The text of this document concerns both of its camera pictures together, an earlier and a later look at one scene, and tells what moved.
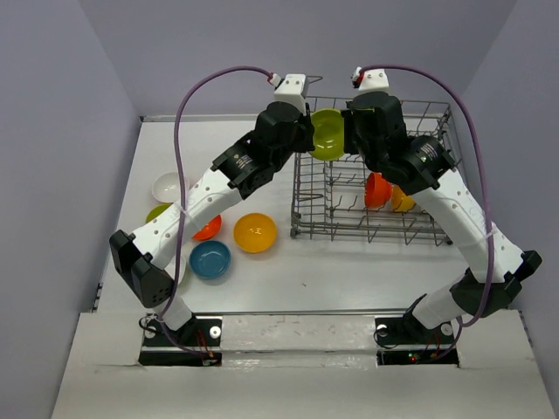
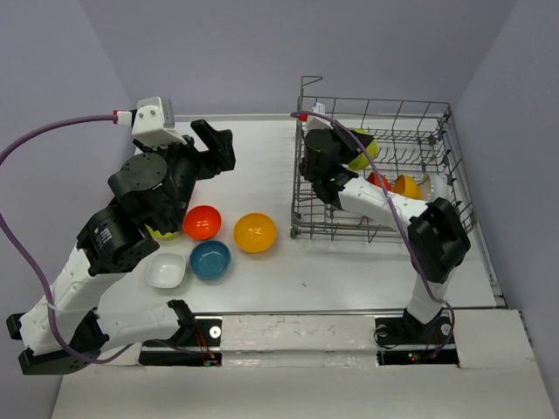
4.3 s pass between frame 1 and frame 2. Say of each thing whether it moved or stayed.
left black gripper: moved
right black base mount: stayed
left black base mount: stayed
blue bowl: stayed
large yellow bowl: stayed
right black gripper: moved
